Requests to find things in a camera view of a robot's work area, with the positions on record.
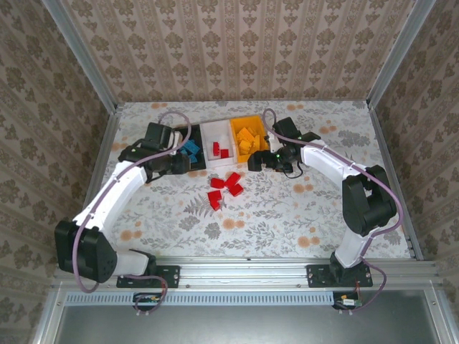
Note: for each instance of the aluminium frame post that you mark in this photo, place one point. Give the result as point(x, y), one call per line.
point(83, 53)
point(399, 53)

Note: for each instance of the yellow plastic bin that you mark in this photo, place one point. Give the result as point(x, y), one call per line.
point(236, 123)

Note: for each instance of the aluminium mounting rail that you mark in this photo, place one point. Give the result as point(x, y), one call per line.
point(244, 276)

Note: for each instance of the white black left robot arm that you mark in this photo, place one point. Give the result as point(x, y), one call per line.
point(107, 193)

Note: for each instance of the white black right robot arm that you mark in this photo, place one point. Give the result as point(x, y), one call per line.
point(369, 204)

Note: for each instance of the black plastic bin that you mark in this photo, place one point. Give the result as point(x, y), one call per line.
point(199, 134)

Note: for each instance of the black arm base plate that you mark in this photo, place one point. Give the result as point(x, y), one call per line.
point(317, 276)
point(168, 276)

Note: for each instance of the floral table cover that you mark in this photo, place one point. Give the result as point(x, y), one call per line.
point(269, 229)

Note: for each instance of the white plastic bin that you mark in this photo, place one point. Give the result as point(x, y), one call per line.
point(222, 128)

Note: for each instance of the aluminium table side rail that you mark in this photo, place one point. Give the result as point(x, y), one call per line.
point(396, 179)
point(107, 143)

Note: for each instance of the grey metal panel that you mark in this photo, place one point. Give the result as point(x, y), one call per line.
point(251, 326)

